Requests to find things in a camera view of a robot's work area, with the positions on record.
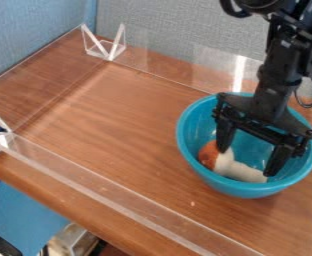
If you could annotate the blue plastic bowl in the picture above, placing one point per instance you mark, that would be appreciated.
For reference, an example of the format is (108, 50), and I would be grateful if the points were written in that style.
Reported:
(196, 130)

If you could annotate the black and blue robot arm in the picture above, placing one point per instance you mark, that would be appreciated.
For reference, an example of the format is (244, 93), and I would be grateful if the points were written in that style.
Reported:
(288, 61)

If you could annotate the brown and white toy mushroom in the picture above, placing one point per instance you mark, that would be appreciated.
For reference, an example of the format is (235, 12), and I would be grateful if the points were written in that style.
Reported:
(223, 164)

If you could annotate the clear acrylic table barrier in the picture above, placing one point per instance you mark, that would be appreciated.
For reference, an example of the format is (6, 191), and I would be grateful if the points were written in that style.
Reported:
(89, 147)

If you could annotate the grey metal frame piece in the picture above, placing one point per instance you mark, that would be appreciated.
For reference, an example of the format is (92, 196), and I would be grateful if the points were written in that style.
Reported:
(73, 241)

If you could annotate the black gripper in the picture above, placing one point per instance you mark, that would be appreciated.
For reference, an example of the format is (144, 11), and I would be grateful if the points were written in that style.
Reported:
(240, 112)

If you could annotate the clear acrylic corner bracket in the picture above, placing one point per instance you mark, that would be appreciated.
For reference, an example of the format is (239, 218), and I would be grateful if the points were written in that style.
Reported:
(101, 48)

